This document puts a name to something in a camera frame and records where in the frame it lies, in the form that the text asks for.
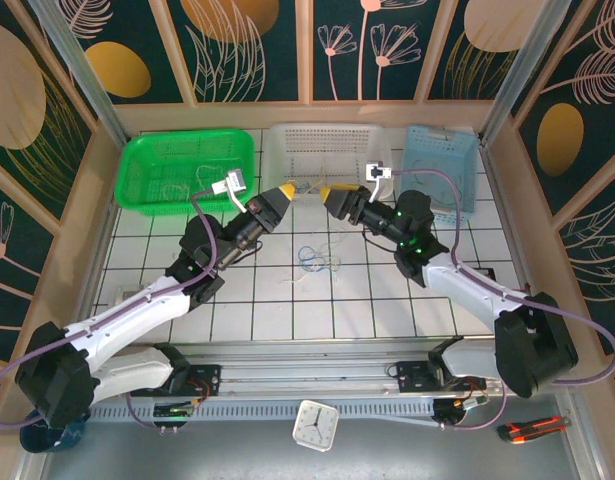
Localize white plastic basket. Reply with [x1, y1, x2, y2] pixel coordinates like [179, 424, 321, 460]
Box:
[260, 122, 394, 202]

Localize light blue plastic basket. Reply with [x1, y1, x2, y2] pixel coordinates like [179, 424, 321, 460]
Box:
[396, 124, 480, 224]

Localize green plastic basket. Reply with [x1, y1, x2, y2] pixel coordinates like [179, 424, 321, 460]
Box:
[113, 128, 257, 217]

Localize white square clock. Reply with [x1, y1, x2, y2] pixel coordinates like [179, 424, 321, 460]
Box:
[292, 399, 340, 454]

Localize orange black utility knife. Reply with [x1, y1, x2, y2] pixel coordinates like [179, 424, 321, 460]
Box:
[497, 415, 571, 445]

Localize dark blue mug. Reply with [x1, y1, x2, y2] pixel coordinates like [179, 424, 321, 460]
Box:
[19, 412, 91, 454]

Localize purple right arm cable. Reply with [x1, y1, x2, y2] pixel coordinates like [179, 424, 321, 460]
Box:
[390, 168, 615, 431]

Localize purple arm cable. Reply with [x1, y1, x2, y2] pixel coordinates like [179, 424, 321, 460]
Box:
[0, 187, 223, 432]
[390, 168, 615, 431]

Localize small grey metal bracket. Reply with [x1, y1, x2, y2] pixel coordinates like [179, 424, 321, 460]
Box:
[115, 284, 149, 302]

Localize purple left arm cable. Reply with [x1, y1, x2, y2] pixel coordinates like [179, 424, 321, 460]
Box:
[0, 187, 223, 432]

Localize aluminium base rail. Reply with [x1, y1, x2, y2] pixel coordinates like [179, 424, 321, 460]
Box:
[151, 341, 573, 401]

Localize slotted grey cable duct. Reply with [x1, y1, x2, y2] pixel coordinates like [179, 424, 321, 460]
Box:
[89, 402, 488, 424]

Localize aluminium frame post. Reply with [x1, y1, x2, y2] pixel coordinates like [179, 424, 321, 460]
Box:
[29, 0, 133, 147]
[478, 0, 596, 147]

